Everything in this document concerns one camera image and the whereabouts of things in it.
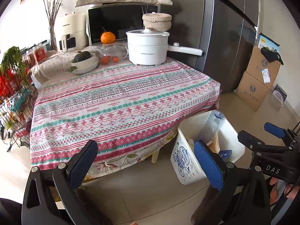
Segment red snack packet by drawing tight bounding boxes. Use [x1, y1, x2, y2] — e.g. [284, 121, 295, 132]
[0, 69, 18, 96]

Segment green leafy plant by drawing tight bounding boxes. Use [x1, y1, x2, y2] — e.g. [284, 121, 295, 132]
[0, 46, 27, 80]

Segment blue carton box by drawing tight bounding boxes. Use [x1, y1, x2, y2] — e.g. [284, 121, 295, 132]
[218, 149, 233, 162]

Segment patterned striped tablecloth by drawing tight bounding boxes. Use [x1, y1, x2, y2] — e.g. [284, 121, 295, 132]
[30, 57, 222, 167]

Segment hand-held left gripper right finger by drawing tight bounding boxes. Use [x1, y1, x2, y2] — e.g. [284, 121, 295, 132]
[191, 140, 278, 225]

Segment vase with dry twigs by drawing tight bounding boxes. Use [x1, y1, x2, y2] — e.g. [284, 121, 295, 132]
[43, 0, 68, 51]

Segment torn brown cardboard piece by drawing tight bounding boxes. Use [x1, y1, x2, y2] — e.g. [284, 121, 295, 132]
[206, 133, 221, 153]

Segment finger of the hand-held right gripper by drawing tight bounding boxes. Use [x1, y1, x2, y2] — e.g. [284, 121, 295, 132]
[264, 122, 300, 146]
[237, 130, 291, 157]

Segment microwave oven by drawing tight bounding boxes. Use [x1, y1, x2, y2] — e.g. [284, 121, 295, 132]
[87, 3, 162, 47]

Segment blue printed box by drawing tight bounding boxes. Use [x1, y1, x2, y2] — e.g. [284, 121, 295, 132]
[255, 34, 281, 54]

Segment brown cardboard box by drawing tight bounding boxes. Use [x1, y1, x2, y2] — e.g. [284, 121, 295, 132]
[246, 44, 282, 89]
[235, 71, 272, 112]

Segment white bowl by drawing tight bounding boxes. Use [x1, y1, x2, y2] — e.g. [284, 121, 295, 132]
[70, 53, 98, 68]

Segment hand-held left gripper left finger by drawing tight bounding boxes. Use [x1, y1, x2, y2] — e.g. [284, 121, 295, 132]
[21, 140, 99, 225]

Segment black wire rack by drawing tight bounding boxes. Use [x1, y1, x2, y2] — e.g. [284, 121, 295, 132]
[0, 41, 51, 149]

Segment white electric cooking pot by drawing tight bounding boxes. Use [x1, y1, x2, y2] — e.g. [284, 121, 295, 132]
[126, 29, 204, 66]

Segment black cloth item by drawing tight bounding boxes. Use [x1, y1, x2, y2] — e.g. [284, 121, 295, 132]
[260, 47, 284, 65]

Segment large orange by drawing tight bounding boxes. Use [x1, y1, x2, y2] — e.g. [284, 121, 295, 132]
[100, 27, 116, 44]

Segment clear plastic bottle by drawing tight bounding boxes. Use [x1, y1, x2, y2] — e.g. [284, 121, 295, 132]
[198, 110, 226, 143]

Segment white dish green handle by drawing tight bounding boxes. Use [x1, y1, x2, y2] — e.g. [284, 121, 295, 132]
[68, 58, 99, 75]

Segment floral cloth cushion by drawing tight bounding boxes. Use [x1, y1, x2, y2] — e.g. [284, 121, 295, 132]
[30, 52, 99, 83]

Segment cream air fryer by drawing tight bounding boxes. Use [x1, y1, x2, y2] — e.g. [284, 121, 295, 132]
[55, 12, 89, 52]

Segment grey refrigerator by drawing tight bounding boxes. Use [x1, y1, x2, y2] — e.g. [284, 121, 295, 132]
[161, 0, 261, 94]

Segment white plastic bin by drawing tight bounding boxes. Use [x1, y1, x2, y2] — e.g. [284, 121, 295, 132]
[170, 110, 246, 185]

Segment person's right hand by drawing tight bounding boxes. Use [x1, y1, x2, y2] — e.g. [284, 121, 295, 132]
[269, 176, 296, 205]

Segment green pumpkin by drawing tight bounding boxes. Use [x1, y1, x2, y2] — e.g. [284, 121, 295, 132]
[71, 51, 92, 63]

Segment woven rattan basket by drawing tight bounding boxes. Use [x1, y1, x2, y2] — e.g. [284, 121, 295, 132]
[142, 13, 172, 32]

